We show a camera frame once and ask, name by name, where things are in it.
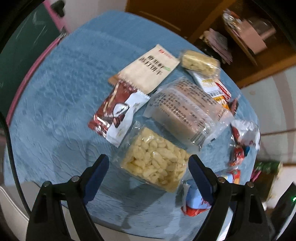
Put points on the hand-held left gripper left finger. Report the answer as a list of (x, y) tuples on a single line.
[(97, 178)]

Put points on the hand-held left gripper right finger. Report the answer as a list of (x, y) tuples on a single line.
[(200, 179)]

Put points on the blue white snack packet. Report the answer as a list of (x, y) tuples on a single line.
[(196, 199)]

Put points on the red orange snack packet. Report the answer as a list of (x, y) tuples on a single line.
[(231, 176)]

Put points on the small red candy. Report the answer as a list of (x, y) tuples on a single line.
[(238, 154)]

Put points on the large clear puffed rice pack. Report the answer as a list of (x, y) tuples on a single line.
[(152, 162)]

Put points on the red white crinkled candy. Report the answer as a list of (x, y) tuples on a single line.
[(247, 134)]

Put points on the red white cookie packet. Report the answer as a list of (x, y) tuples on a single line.
[(111, 111)]

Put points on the clear printed cake pack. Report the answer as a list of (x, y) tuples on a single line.
[(182, 111)]

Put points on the white orange snack packet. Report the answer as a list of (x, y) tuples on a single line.
[(215, 89)]

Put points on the small puffed rice bar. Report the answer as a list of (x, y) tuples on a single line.
[(198, 62)]

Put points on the white printed snack packet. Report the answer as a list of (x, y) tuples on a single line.
[(145, 67)]

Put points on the green printed bag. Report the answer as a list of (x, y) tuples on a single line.
[(268, 168)]

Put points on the blue fluffy blanket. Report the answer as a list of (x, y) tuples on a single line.
[(57, 92)]

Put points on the folded pink cloths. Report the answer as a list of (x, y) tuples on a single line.
[(217, 41)]

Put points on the wooden bookshelf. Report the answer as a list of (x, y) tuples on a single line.
[(277, 58)]

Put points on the pink box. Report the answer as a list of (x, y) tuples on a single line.
[(254, 39)]

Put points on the red white shelf items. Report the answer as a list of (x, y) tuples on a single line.
[(231, 17)]

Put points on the green chalkboard pink frame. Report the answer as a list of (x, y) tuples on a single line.
[(23, 53)]

